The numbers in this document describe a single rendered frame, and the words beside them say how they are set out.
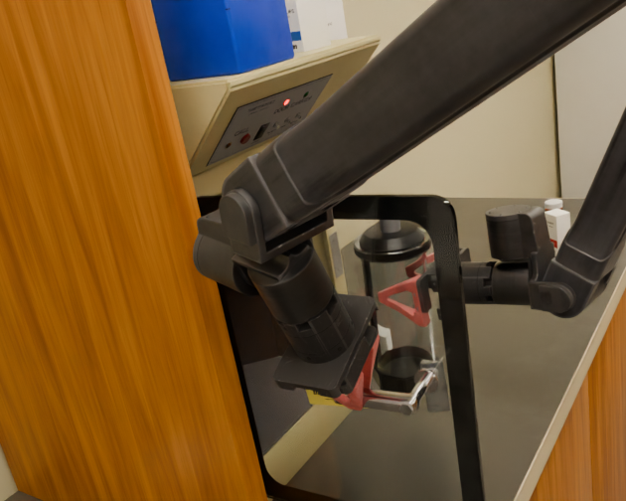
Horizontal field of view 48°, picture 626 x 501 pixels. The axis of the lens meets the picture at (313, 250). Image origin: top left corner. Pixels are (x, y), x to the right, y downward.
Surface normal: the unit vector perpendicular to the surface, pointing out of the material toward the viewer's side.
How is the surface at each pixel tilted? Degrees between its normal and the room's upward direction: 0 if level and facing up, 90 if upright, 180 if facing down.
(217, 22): 90
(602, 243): 78
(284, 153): 82
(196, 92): 90
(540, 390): 0
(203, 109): 90
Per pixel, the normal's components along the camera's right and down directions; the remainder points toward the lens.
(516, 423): -0.17, -0.93
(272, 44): 0.83, 0.05
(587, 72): -0.53, 0.37
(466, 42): -0.68, 0.43
